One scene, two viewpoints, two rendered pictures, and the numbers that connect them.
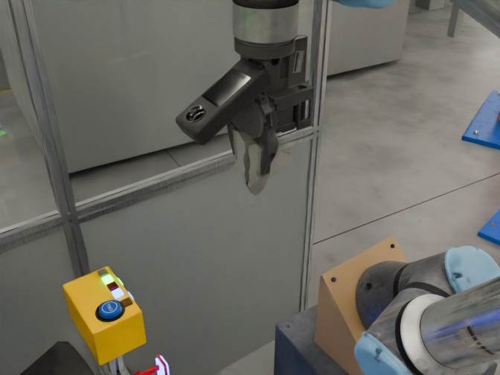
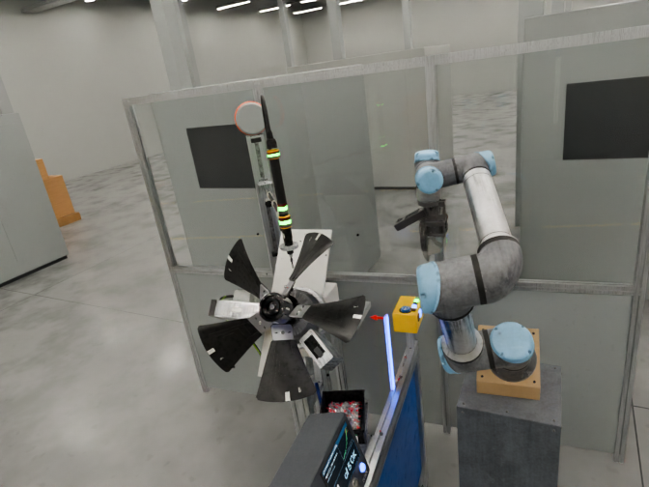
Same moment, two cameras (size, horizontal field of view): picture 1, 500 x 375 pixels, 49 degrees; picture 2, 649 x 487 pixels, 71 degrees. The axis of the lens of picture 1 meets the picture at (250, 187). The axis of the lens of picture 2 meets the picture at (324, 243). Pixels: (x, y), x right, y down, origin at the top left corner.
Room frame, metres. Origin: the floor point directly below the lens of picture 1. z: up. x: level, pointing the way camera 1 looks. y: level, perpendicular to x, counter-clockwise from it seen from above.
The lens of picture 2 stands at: (-0.38, -1.05, 2.06)
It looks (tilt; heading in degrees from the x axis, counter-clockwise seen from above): 21 degrees down; 60
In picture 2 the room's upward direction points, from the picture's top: 8 degrees counter-clockwise
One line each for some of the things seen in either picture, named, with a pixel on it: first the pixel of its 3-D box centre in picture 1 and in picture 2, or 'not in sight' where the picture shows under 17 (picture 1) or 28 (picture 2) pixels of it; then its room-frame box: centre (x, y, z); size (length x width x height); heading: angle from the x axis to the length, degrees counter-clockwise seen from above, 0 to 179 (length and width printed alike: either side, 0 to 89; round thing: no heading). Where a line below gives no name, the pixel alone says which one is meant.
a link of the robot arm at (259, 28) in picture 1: (263, 19); (429, 193); (0.63, -0.02, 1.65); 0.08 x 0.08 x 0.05
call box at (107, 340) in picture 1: (104, 315); (409, 315); (0.77, 0.29, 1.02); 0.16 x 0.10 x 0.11; 36
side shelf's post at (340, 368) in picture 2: not in sight; (341, 379); (0.70, 0.82, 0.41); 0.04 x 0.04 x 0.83; 36
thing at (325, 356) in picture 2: not in sight; (321, 350); (0.37, 0.39, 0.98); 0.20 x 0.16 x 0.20; 36
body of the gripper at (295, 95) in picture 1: (268, 85); (432, 217); (0.63, -0.02, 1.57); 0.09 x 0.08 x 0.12; 125
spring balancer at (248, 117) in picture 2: not in sight; (251, 118); (0.56, 1.09, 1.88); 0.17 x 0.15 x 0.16; 126
